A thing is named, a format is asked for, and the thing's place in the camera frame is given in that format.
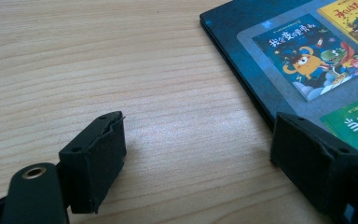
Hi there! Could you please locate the dark blue picture book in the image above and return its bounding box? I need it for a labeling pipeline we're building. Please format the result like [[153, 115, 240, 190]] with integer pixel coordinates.
[[199, 0, 358, 174]]

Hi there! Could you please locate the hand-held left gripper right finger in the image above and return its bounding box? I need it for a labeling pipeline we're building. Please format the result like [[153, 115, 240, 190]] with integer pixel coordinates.
[[269, 112, 358, 216]]

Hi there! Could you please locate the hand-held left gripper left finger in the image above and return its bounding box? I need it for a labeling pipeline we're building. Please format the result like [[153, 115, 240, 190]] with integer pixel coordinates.
[[59, 110, 128, 215]]

